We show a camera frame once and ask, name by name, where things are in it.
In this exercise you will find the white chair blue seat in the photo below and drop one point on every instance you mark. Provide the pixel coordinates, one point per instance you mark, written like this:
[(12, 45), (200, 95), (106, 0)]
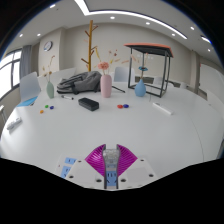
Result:
[(28, 86)]

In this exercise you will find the ceiling lights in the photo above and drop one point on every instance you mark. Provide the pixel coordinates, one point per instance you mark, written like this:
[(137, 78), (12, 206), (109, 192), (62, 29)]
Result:
[(112, 17)]

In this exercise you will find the black-frame side table orange top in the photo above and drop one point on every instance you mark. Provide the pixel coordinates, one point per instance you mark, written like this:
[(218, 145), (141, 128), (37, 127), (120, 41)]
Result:
[(148, 46)]

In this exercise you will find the black marker pen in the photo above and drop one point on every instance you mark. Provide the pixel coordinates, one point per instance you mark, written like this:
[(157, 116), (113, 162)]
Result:
[(67, 97)]

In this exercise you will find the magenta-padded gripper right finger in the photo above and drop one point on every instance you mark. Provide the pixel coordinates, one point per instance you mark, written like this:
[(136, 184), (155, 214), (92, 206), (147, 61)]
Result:
[(126, 161)]

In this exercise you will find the blue round magnet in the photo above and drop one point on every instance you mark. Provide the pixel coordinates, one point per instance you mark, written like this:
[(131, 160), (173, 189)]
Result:
[(51, 107), (125, 105)]

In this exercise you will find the green vase with dried flowers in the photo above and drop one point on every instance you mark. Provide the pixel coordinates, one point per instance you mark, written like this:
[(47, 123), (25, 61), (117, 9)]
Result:
[(50, 90)]

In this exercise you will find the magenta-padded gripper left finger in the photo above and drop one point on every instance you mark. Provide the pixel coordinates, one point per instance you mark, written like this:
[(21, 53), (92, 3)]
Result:
[(96, 161)]

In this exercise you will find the white power strip blue sockets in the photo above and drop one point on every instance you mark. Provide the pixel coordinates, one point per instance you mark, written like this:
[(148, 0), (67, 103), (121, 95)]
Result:
[(69, 161)]

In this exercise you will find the white wall whiteboard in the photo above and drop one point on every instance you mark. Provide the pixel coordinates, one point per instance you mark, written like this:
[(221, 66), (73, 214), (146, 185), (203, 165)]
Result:
[(213, 83)]

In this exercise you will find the window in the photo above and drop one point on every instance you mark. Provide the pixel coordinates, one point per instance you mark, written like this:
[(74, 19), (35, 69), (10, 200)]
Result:
[(8, 71)]

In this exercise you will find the green round magnet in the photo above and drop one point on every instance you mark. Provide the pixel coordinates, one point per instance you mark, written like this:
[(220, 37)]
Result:
[(47, 106)]

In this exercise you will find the wooden tree-shaped coat rack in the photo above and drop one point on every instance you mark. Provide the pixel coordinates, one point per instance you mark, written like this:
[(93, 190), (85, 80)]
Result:
[(90, 46)]

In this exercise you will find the orange round magnet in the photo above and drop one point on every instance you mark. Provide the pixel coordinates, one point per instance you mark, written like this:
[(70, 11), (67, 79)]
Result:
[(41, 111)]

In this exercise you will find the pink vase with dried flowers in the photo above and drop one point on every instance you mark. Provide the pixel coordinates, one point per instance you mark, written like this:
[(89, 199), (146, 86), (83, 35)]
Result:
[(106, 86)]

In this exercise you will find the round wall clock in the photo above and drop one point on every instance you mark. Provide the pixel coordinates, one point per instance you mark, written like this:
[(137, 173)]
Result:
[(48, 46)]

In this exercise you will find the blue vase with flower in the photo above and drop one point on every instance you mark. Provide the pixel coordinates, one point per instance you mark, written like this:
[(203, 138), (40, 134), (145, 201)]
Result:
[(140, 89)]

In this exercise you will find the red round magnet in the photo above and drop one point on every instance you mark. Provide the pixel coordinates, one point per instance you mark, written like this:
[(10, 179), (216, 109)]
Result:
[(120, 106)]

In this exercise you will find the grey curtain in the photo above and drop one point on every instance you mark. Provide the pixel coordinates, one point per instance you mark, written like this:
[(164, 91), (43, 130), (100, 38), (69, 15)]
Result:
[(25, 61)]

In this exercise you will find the grey backpack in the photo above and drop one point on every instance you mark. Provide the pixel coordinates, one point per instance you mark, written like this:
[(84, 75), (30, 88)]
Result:
[(81, 82)]

